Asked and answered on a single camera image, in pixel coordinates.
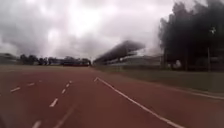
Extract red running track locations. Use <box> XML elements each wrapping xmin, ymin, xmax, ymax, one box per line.
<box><xmin>0</xmin><ymin>65</ymin><xmax>224</xmax><ymax>128</ymax></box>

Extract row of dark trees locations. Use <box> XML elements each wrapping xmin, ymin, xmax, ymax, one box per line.
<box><xmin>157</xmin><ymin>0</ymin><xmax>224</xmax><ymax>72</ymax></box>

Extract light pole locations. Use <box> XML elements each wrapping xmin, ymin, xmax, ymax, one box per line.
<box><xmin>206</xmin><ymin>26</ymin><xmax>218</xmax><ymax>72</ymax></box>

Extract green grass strip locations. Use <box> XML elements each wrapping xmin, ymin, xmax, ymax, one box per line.
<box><xmin>94</xmin><ymin>66</ymin><xmax>224</xmax><ymax>94</ymax></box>

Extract distant row of trees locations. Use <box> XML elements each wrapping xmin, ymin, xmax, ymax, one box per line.
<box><xmin>18</xmin><ymin>54</ymin><xmax>92</xmax><ymax>67</ymax></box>

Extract grandstand building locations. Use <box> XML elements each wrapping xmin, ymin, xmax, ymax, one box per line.
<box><xmin>92</xmin><ymin>40</ymin><xmax>163</xmax><ymax>70</ymax></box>

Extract low distant building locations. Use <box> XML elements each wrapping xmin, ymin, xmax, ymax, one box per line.
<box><xmin>0</xmin><ymin>52</ymin><xmax>20</xmax><ymax>66</ymax></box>

